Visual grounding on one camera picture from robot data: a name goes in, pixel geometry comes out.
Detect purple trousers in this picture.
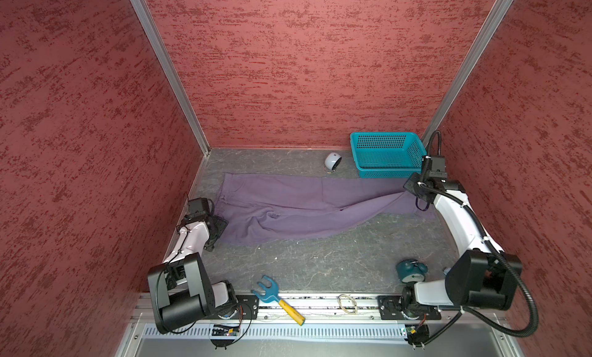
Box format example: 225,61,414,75
215,174,435,246

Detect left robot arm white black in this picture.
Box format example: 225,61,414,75
147,198,239,334

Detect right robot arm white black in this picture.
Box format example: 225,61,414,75
400,173,523,318

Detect teal plastic basket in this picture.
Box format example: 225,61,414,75
350,132,426,179

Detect white round mug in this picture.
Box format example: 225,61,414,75
324,152,342,173

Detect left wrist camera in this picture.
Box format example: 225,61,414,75
185,198,214,221

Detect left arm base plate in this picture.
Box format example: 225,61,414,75
205,294,260,321

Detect blue fork tool yellow handle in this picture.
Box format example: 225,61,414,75
251,275,305,326

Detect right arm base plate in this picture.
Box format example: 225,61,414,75
377,295,442,322

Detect black corrugated cable conduit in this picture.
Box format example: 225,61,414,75
415,129,540,349

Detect aluminium frame rail front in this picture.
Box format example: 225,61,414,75
131,291,505,325

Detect white slotted cable duct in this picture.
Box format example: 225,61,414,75
142,323,408,344

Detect left aluminium corner post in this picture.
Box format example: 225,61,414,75
129,0,211,158

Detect aluminium corner post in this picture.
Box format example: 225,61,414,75
422,0,514,147
129,0,211,158

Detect right aluminium corner post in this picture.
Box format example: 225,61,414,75
422,0,514,147

